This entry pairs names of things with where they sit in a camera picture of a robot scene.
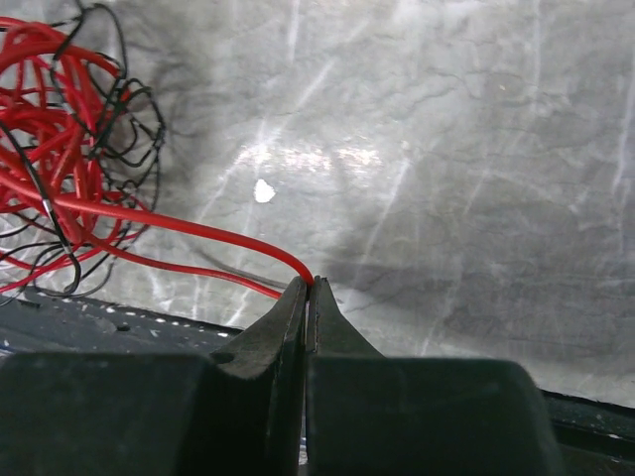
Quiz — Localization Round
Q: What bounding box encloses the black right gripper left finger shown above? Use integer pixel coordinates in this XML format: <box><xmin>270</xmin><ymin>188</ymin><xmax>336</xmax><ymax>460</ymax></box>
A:
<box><xmin>210</xmin><ymin>278</ymin><xmax>308</xmax><ymax>475</ymax></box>

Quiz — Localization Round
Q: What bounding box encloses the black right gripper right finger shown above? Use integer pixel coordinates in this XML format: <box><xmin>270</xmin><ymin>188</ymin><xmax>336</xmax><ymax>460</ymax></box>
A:
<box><xmin>306</xmin><ymin>277</ymin><xmax>384</xmax><ymax>475</ymax></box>

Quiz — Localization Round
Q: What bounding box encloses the black cable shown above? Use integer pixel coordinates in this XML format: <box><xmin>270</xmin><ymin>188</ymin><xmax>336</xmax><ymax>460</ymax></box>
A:
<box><xmin>0</xmin><ymin>0</ymin><xmax>167</xmax><ymax>298</ymax></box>

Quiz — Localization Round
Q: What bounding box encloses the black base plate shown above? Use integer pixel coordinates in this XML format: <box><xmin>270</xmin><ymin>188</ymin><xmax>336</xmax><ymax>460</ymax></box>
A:
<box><xmin>1</xmin><ymin>287</ymin><xmax>634</xmax><ymax>475</ymax></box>

